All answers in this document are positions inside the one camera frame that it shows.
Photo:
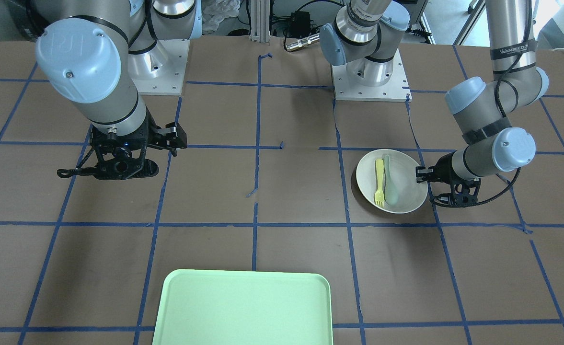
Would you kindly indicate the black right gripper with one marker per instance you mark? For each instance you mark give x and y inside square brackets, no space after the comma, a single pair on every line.
[153,135]

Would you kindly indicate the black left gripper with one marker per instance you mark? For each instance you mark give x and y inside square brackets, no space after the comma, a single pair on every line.
[445,171]

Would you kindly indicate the yellow plastic fork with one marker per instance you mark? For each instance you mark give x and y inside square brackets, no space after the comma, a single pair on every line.
[379,197]

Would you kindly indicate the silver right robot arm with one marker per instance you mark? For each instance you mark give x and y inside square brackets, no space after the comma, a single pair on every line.
[94,51]

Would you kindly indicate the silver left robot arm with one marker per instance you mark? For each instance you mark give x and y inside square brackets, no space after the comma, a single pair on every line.
[492,96]

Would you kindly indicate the light green tray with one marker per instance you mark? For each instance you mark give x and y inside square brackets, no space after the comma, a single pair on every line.
[220,307]

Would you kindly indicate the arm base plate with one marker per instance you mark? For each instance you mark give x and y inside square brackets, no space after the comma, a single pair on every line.
[365,80]
[161,70]

